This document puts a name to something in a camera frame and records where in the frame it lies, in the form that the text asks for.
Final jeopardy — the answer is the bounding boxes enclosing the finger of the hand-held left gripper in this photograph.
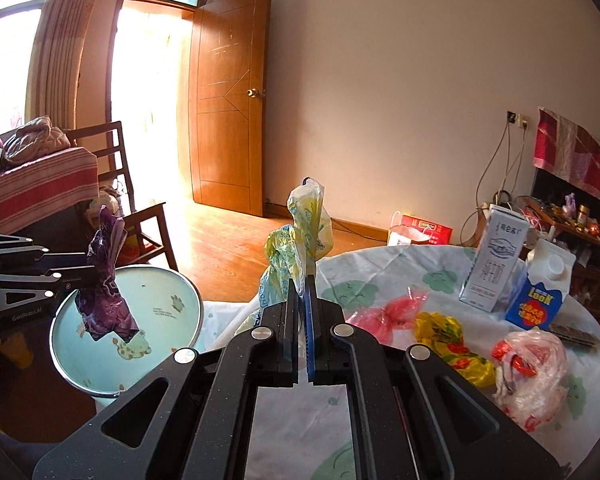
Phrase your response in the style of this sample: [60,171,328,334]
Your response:
[0,233,101,271]
[0,267,116,307]

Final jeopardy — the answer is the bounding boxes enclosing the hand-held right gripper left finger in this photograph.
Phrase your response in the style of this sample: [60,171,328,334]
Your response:
[34,277,301,480]

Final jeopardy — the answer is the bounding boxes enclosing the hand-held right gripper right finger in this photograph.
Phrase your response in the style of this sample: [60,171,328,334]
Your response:
[302,275,563,480]

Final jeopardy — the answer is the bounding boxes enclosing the purple foil wrapper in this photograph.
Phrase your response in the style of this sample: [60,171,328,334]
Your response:
[75,205,141,343]

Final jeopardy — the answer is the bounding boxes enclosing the pink plastic bag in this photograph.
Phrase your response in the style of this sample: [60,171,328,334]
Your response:
[345,285,431,346]

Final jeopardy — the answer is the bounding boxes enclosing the round glass turntable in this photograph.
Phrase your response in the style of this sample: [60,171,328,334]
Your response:
[49,265,203,401]

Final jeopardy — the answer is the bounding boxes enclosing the yellow printed wrapper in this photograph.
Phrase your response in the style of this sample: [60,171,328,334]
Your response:
[414,311,496,388]

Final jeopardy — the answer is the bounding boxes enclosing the yellow white plastic bag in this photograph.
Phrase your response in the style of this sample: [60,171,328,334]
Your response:
[235,177,333,346]

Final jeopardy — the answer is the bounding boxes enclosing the red yellow bag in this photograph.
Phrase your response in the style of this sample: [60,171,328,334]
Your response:
[124,232,147,262]

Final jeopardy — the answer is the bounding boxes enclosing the white bundle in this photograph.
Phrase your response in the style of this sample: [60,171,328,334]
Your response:
[99,185,127,213]

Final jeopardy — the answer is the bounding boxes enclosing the red striped sofa cover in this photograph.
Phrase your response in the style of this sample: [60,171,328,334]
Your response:
[0,147,101,236]

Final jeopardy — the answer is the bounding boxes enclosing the dark wooden chair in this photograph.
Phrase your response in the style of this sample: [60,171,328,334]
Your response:
[67,121,178,271]

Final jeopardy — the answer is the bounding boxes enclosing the pink padded jacket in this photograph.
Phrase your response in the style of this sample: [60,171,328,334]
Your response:
[2,116,71,163]

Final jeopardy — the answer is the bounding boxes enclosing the white paper shopping bag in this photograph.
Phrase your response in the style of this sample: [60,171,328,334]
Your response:
[387,210,433,247]

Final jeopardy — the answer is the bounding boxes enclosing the red gift box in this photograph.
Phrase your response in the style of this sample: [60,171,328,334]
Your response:
[400,214,453,246]

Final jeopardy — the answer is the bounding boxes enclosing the white tall carton box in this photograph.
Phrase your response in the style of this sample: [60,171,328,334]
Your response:
[459,205,530,311]

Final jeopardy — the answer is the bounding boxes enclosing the wooden door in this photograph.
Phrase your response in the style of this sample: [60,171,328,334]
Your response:
[187,0,273,218]

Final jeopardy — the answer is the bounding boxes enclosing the striped beige curtain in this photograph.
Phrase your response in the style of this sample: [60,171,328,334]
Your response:
[25,0,136,136]

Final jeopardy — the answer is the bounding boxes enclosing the blue white milk carton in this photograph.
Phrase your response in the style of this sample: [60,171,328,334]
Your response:
[505,239,577,331]

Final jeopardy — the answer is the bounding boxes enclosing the clear plastic bag red print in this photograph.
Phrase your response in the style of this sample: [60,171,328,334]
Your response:
[492,327,568,433]

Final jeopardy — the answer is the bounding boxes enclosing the black television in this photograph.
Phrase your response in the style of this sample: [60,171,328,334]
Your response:
[530,167,600,211]

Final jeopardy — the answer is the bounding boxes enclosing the wooden television cabinet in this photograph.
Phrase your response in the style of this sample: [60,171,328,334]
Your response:
[522,197,600,311]

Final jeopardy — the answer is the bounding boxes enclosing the red patchwork cloth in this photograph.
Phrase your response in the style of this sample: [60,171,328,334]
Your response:
[532,106,600,206]

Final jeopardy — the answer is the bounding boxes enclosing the grey power cables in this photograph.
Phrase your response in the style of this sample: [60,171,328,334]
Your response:
[460,120,527,248]

